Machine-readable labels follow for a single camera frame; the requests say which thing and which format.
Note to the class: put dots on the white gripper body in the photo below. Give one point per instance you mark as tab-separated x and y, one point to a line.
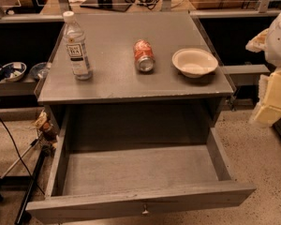
280	44

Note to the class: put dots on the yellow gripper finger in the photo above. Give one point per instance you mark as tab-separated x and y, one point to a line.
258	42
268	110

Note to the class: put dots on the clear plastic tea bottle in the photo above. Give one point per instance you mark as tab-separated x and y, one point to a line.
74	39

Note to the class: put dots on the grey drawer cabinet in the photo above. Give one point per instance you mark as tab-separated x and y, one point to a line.
110	41

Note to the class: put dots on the open grey top drawer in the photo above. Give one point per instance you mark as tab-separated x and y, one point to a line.
129	160

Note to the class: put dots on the white paper bowl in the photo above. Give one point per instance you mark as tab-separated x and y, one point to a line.
194	63

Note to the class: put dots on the red soda can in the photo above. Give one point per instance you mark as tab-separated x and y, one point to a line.
143	56

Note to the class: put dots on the black monitor stand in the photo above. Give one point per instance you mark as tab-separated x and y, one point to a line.
110	5

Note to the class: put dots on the blue bowl on shelf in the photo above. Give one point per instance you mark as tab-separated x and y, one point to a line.
40	71

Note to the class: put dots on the snack bags on floor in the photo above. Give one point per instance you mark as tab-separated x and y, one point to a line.
46	131

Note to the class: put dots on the bowl with small items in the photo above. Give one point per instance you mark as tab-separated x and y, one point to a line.
13	72

